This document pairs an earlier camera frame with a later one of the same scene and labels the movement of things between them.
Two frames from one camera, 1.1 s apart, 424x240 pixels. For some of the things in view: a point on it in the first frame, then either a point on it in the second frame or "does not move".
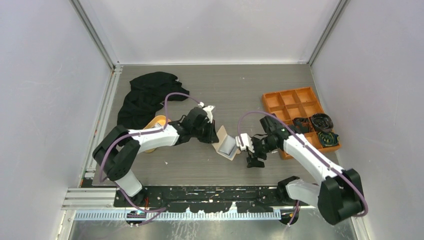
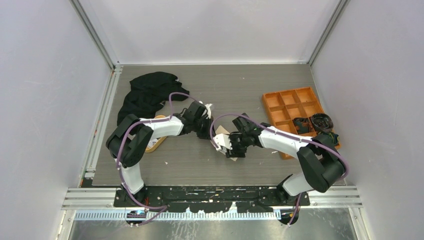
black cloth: [146, 93] does not move
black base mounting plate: [209, 199] does not move
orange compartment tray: [298, 103] does not move
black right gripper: [252, 162] to [235, 152]
